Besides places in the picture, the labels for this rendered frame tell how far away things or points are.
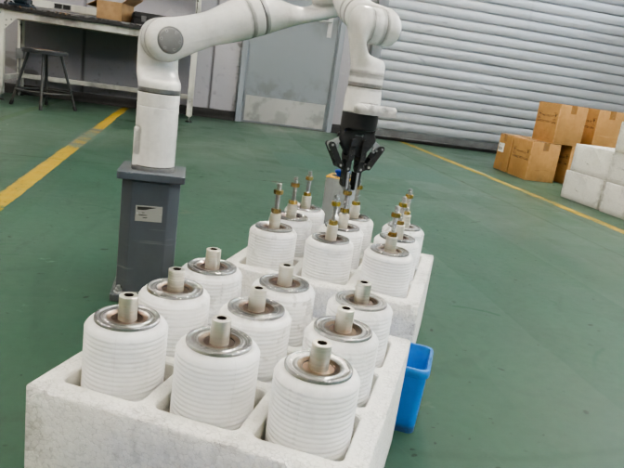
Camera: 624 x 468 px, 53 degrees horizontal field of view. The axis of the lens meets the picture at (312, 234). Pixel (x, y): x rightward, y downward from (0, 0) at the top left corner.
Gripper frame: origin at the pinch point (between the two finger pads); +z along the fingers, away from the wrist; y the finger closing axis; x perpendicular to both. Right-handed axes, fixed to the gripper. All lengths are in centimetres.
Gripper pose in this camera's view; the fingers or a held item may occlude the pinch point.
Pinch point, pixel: (349, 180)
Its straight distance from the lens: 131.1
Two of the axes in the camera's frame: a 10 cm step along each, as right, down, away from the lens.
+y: -9.1, -0.3, -4.1
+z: -1.4, 9.6, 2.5
